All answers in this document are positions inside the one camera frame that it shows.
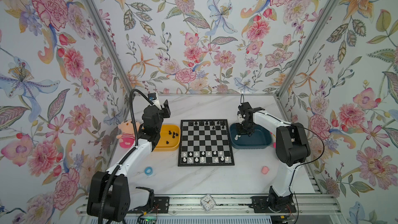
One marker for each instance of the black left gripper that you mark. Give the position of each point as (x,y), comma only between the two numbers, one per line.
(166,110)

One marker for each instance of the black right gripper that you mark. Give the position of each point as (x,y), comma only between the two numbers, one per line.
(239,131)

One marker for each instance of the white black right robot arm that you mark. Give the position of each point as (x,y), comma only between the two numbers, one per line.
(292,148)

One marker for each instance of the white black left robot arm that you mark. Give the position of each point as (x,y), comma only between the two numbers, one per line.
(110,197)

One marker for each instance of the teal plastic tray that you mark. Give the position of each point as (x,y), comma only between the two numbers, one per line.
(260,139)

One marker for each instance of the yellow plastic tray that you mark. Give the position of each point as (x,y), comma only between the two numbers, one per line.
(169,138)

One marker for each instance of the doll plush toy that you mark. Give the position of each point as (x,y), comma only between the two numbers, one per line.
(127,137)

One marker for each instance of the black white chessboard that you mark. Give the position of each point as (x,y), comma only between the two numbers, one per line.
(205,143)

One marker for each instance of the pink small eraser toy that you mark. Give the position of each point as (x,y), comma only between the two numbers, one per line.
(264,170)

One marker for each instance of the small white desk clock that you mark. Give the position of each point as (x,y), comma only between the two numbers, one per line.
(208,202)

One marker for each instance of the blue small ring toy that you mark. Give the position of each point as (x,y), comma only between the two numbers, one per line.
(148,171)

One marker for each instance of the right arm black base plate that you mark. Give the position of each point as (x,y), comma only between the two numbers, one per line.
(273,204)

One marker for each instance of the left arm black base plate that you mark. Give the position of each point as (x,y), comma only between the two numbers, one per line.
(159,205)

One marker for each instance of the aluminium front rail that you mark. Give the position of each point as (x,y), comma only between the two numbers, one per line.
(242,204)

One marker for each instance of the aluminium frame corner post left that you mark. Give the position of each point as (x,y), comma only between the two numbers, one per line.
(107,41)

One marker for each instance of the aluminium frame corner post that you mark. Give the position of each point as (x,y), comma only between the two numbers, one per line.
(107,41)
(313,35)

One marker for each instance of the aluminium frame corner post right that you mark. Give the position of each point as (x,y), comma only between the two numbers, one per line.
(313,35)

